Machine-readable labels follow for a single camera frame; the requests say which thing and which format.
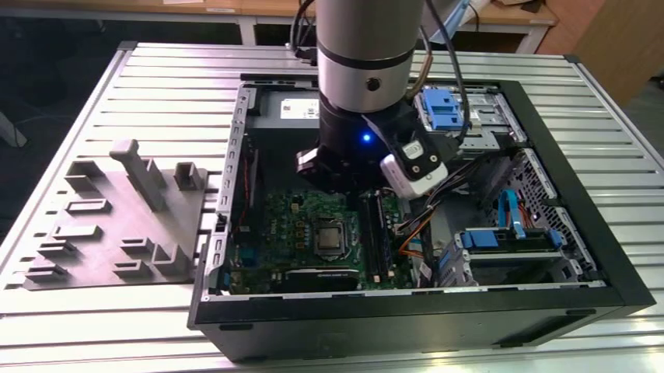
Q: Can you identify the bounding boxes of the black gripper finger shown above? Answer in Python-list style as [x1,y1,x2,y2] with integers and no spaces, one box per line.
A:
[294,147,339,194]

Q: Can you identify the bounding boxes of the black RAM slot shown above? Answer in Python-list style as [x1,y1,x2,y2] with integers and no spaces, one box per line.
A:
[359,193,375,284]
[368,193,383,284]

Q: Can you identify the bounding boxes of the grey power supply unit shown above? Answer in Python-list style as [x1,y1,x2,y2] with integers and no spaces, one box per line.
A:
[243,89,323,193]

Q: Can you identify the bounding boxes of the green motherboard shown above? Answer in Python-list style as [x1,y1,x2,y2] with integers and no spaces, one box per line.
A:
[221,189,415,292]

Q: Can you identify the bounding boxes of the silver CPU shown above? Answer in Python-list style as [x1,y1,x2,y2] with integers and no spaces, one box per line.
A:
[315,227,344,252]

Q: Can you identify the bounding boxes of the metal socket cover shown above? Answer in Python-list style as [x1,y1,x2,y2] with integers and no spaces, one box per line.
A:
[308,218,351,260]

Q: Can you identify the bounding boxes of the blue plastic drive latch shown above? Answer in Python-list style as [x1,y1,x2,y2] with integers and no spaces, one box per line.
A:
[420,88,471,132]

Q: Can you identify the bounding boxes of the black graphics card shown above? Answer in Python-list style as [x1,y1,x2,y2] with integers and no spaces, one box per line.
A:
[271,267,359,293]

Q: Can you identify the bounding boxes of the silver drive cage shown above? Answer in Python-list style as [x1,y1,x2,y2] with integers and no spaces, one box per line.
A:
[408,87,525,174]

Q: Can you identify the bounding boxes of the blue disk carrier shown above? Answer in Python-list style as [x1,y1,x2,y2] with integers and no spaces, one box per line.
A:
[462,228,563,252]

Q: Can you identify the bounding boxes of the grey parts rack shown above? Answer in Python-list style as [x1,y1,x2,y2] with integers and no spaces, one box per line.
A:
[22,138,211,291]

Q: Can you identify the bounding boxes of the black PC case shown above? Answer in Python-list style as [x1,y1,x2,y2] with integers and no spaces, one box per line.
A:
[185,71,657,364]

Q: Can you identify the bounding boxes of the silver disk bay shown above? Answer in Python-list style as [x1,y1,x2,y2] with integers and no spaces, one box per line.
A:
[439,228,597,287]

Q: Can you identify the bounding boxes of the brown wooden board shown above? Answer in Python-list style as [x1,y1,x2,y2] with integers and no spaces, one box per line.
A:
[535,0,664,106]

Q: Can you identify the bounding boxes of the grey chair leg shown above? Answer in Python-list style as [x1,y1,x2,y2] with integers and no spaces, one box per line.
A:
[0,111,28,148]

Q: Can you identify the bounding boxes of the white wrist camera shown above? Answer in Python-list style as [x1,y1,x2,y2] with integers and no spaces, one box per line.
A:
[379,138,450,201]

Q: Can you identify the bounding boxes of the black cable bundle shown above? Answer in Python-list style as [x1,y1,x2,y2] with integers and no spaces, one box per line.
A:
[392,157,499,236]

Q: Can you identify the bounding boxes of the black camera cable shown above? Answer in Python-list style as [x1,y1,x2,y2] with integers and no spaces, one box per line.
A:
[418,0,475,156]

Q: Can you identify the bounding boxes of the black cable with connector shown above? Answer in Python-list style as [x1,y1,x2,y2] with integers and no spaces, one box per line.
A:
[287,0,318,65]

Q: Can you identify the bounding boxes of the orange wires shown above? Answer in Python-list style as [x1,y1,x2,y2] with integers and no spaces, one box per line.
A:
[396,229,433,258]

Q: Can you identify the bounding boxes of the blue data wire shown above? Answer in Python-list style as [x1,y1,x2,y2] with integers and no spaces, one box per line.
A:
[495,189,527,239]

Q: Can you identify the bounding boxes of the red orange power wire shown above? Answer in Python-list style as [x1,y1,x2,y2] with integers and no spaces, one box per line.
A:
[521,204,546,231]

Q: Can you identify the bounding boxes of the wooden desk white frame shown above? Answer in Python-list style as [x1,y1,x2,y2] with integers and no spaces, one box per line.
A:
[466,0,559,55]
[0,0,318,46]

